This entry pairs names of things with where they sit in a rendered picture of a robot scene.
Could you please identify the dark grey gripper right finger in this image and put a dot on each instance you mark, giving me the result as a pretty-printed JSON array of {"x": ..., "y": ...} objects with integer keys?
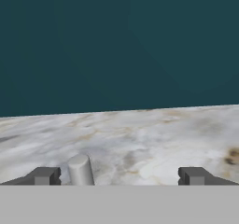
[{"x": 195, "y": 174}]

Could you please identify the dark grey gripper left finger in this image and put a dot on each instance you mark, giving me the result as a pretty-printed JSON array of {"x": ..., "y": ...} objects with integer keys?
[{"x": 43, "y": 174}]

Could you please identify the silver sink faucet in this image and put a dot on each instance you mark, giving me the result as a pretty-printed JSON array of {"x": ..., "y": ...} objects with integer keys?
[{"x": 80, "y": 170}]

